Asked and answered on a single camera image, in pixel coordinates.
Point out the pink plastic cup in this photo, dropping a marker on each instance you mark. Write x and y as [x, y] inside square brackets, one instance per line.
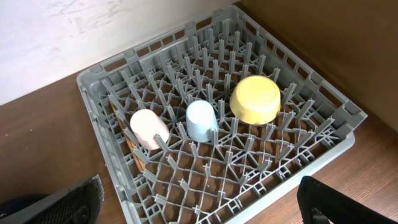
[145, 124]

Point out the grey dishwasher rack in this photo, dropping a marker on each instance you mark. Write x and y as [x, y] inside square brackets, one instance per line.
[245, 167]

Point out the light blue plastic cup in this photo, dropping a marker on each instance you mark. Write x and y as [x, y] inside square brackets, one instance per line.
[201, 121]

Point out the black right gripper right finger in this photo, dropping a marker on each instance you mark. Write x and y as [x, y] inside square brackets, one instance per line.
[319, 203]

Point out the yellow plastic bowl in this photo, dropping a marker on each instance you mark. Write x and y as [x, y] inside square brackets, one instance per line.
[256, 100]

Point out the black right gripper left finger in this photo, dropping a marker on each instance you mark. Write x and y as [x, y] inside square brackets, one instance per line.
[79, 203]

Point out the wooden chopstick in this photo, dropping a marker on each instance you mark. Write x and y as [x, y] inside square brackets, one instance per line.
[120, 118]
[131, 145]

